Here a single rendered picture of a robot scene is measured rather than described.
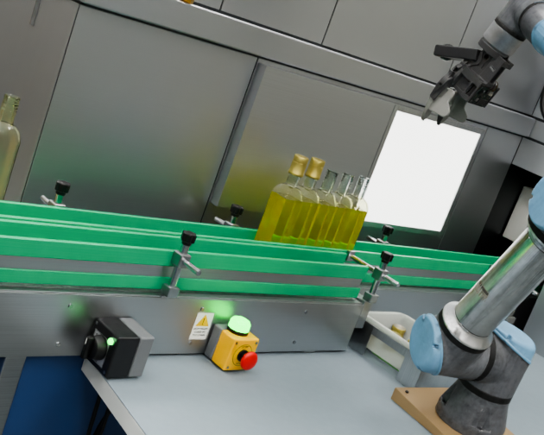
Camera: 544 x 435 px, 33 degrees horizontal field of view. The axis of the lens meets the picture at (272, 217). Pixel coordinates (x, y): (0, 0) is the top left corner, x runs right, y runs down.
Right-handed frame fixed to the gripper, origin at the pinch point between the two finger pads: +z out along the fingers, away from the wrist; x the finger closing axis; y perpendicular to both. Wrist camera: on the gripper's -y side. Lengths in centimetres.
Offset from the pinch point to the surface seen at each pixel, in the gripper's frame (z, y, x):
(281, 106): 19.2, -22.9, -16.7
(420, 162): 25, -21, 41
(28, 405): 66, 21, -76
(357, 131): 20.6, -22.4, 11.1
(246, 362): 49, 28, -39
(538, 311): 46, 14, 90
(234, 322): 45, 20, -39
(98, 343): 48, 23, -71
